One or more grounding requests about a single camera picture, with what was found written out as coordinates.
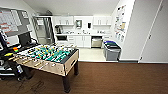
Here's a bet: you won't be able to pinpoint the white kitchen counter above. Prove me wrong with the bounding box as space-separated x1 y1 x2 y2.
54 31 113 49

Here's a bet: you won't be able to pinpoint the white upper kitchen cabinets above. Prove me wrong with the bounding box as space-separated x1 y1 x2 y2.
53 14 113 27

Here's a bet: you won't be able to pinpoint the black built-in microwave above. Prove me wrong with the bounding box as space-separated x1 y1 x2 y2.
56 34 69 42

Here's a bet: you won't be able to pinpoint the foosball table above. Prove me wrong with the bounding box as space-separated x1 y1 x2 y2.
8 44 80 94

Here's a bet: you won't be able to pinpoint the steel fridge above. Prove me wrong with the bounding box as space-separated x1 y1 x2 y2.
33 16 56 46

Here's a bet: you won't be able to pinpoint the black cart monitor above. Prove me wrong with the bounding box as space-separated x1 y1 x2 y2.
18 31 33 48

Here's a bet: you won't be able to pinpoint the white closed door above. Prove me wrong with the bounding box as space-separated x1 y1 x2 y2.
139 0 168 64

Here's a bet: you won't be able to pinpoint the white whiteboard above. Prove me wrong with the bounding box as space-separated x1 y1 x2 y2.
0 8 33 38

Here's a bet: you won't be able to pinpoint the black wheeled cart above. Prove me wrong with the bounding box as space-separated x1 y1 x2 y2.
0 31 34 82

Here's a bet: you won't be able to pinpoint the black floor cable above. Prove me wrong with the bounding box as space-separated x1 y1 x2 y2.
18 78 48 94

